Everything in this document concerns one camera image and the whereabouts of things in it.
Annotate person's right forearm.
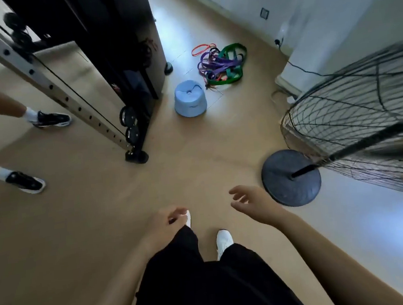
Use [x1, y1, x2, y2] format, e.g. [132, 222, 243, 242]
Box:
[280, 199, 403, 305]

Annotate person's black trousers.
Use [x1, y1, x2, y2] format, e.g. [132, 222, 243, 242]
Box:
[120, 215, 311, 305]

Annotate orange resistance band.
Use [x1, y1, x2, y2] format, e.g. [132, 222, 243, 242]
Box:
[191, 43, 218, 57]

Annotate black cable gym machine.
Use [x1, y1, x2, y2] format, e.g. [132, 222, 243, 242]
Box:
[1, 0, 183, 176]

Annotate silver perforated machine upright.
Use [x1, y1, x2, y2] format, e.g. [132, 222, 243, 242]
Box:
[0, 0, 135, 167]

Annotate light blue plastic stool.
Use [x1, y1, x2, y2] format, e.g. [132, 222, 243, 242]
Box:
[172, 79, 209, 119]

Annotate person's left hand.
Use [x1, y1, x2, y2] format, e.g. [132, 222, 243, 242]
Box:
[146, 204, 193, 250]

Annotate black round weight plate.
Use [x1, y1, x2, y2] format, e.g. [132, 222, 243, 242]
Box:
[119, 105, 138, 128]
[124, 125, 141, 147]

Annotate person's left forearm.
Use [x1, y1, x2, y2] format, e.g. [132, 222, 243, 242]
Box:
[59, 238, 164, 305]

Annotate black power cable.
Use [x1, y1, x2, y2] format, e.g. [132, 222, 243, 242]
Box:
[274, 32, 333, 81]

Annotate green resistance band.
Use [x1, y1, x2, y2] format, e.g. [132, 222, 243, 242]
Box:
[203, 42, 251, 87]

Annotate person's white right shoe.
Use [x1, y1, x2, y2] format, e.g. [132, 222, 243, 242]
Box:
[214, 229, 236, 262]

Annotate person's right hand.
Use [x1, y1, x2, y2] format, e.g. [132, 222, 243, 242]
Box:
[228, 181, 291, 230]

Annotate purple resistance band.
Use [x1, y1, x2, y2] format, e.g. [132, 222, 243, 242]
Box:
[196, 45, 245, 84]

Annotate white standing air conditioner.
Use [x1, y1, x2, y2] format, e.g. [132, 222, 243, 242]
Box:
[266, 0, 403, 106]

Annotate black floor fan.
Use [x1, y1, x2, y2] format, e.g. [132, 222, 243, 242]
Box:
[249, 37, 403, 215]

